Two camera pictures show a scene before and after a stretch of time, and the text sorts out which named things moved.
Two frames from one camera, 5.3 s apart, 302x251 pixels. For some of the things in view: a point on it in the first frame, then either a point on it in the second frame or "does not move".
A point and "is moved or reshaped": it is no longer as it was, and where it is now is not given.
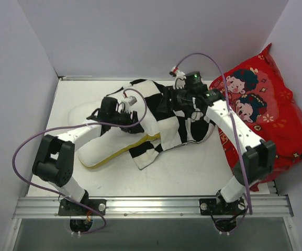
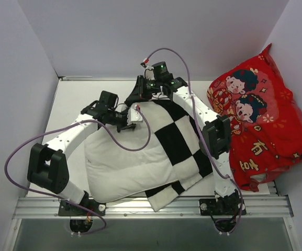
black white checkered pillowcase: x=174 y=127 is moved or reshaped
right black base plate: x=220 y=206 does not move
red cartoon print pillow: x=263 y=95 does not move
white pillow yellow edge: x=103 y=150 is moved or reshaped
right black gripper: x=168 y=99 to x=134 y=93
